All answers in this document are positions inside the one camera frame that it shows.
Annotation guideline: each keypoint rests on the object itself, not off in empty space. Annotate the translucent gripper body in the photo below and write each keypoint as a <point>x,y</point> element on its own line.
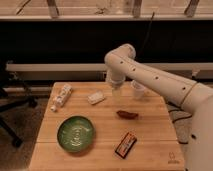
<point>117,92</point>

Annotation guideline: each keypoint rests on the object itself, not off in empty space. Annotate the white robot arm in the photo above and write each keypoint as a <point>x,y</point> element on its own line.
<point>191,96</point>

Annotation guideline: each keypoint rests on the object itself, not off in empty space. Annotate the green ceramic bowl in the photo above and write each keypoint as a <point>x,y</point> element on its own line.
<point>75,134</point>

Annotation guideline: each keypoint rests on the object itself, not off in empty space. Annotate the white plastic cup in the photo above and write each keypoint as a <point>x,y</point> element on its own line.
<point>137,89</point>

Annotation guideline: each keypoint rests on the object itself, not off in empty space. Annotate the brown sausage toy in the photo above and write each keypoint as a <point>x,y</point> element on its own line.
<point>127,115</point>

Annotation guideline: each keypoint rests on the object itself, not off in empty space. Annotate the dark candy bar packet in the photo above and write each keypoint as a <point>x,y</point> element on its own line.
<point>126,145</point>

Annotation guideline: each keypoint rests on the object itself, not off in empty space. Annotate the white plastic bottle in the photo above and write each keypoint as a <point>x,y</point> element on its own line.
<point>61,98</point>

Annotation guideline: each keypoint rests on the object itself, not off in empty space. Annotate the thin black leaning rod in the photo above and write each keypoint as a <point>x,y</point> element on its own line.
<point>146,38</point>

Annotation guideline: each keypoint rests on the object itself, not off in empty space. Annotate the white baseboard rail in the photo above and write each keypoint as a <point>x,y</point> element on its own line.
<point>97,72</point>

